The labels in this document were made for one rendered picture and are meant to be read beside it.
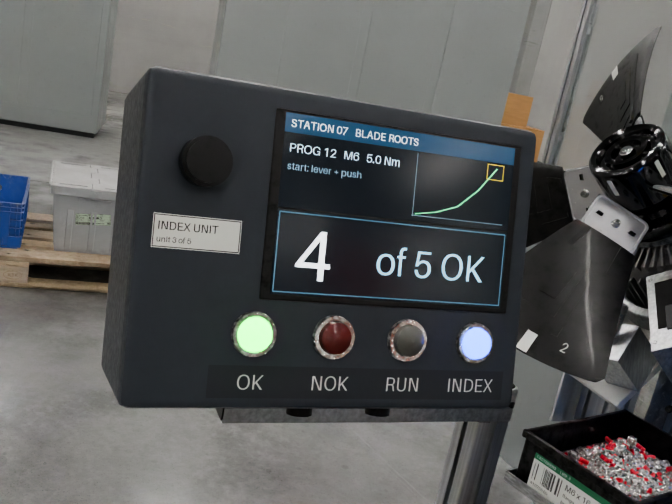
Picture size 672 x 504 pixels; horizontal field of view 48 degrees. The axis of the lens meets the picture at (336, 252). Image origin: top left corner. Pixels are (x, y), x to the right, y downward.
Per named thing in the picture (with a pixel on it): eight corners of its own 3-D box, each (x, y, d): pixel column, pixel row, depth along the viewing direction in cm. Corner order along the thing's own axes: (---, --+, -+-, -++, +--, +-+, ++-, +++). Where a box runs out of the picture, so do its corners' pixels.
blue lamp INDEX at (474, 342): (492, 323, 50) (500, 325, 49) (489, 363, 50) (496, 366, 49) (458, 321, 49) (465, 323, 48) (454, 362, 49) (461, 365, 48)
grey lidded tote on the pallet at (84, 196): (126, 226, 419) (133, 169, 410) (134, 260, 364) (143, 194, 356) (46, 218, 404) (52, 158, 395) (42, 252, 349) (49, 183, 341)
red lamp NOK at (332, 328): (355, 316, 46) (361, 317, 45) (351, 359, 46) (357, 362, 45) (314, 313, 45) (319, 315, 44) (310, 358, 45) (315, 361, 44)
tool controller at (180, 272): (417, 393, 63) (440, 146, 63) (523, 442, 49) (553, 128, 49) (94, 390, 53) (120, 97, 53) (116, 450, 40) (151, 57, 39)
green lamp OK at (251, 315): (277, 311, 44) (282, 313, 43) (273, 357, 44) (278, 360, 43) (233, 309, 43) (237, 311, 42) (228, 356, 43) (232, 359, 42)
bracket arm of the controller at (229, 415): (491, 404, 63) (499, 371, 62) (510, 422, 60) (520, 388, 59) (212, 403, 54) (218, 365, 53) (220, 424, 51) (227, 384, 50)
